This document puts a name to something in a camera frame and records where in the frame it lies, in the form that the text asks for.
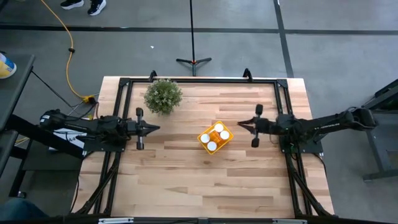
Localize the yellow extension cable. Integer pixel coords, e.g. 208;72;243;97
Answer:
39;0;96;104

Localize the dark metal equipment stand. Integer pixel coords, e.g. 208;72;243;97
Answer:
361;79;398;182

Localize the silver aluminium bracket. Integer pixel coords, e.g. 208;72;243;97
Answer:
272;218;308;224
98;217;135;224

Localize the black tripod stand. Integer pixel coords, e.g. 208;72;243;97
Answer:
175;0;213;77

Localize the black desk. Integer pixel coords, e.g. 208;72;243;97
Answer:
0;53;86;202

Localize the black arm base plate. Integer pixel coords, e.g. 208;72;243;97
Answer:
81;136;127;153
279;133;325;156

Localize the thin black power cable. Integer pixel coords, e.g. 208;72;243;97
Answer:
30;70;77;109

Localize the disinfecting wipes canister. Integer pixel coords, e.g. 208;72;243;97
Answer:
0;52;17;80

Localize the white paper ream box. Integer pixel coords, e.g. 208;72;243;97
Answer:
52;126;88;152

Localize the person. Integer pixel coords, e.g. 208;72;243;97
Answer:
60;0;107;17
0;198;50;222

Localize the artificial plant in black pot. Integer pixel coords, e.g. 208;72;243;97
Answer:
143;78;183;116

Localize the yellow plastic basket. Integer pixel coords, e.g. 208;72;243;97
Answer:
197;120;234;156

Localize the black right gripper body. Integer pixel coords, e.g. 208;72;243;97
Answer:
251;104;280;149

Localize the black aluminium table frame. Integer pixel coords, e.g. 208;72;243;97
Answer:
71;68;335;218

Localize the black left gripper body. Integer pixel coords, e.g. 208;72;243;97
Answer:
126;107;145;151

